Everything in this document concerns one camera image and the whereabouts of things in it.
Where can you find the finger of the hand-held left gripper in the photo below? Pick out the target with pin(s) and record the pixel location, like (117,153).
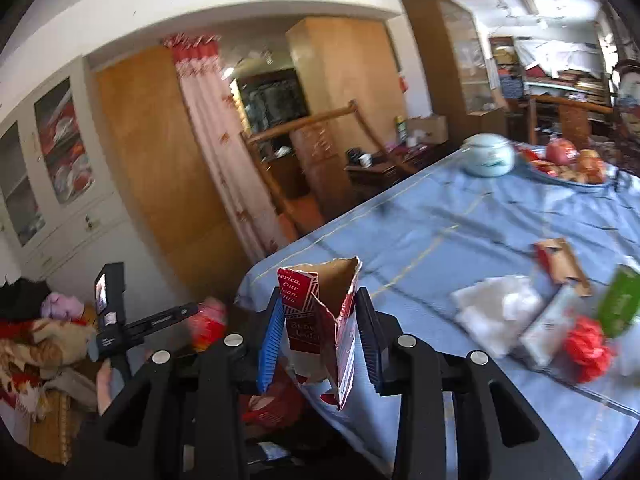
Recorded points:
(165,319)

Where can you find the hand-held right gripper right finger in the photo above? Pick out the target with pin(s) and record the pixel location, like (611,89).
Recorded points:
(369,345)

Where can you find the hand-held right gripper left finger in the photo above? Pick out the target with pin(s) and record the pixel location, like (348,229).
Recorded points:
(269,345)

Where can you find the red snack packet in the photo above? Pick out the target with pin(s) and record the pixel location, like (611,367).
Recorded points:
(210,325)

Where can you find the torn red white paper carton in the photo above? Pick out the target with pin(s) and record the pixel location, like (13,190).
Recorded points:
(320,330)

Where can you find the person's left hand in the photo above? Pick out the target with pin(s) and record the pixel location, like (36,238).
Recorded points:
(105,387)

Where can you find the pile of folded cloths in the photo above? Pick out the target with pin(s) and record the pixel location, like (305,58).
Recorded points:
(45,350)

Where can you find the blue striped tablecloth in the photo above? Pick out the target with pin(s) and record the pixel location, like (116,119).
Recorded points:
(425,240)

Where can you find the crumpled white plastic bag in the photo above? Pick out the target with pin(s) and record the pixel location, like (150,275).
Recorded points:
(497,310)

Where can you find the white glass door cabinet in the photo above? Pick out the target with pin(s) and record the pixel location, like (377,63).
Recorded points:
(65,160)

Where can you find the pink floral curtain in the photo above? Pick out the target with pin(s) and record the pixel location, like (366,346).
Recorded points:
(220,150)

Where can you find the white flat packet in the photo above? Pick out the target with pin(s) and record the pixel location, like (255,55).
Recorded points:
(547,330)

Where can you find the low dark wooden table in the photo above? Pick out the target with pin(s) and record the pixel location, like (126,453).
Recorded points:
(395,162)

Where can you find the curved wooden armchair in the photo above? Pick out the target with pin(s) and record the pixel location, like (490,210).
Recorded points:
(317,160)

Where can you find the torn red brown carton piece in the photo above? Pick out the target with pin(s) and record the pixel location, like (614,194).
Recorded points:
(562,265)

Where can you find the green bottle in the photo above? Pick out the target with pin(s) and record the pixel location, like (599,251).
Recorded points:
(400,130)

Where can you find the red crumpled plastic wrapper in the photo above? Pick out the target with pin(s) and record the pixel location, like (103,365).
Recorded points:
(587,345)

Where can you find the cardboard box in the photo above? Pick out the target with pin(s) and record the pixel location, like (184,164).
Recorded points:
(430,130)

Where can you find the white green ceramic jar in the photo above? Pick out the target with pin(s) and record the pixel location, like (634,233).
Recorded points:
(487,155)

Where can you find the blue oval plate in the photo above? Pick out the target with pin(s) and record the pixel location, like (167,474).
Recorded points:
(565,182)

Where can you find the green box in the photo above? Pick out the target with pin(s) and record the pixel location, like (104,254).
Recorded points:
(622,305)

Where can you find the red wrapped snack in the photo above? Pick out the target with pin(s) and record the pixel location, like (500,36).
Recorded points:
(560,151)

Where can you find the tall narrow wooden wardrobe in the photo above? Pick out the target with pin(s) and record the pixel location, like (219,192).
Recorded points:
(340,65)

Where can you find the orange wrapped snack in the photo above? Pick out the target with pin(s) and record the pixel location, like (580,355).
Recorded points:
(591,165)

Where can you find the wooden glass display cabinet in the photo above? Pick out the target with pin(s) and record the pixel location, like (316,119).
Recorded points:
(440,60)

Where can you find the wooden chair with carved back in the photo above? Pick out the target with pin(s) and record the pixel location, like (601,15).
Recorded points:
(572,115)

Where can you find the cluttered storage shelf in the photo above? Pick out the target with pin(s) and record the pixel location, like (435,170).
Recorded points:
(555,70)

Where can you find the round framed decorative screen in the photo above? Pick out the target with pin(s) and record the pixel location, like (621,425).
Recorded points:
(630,105)

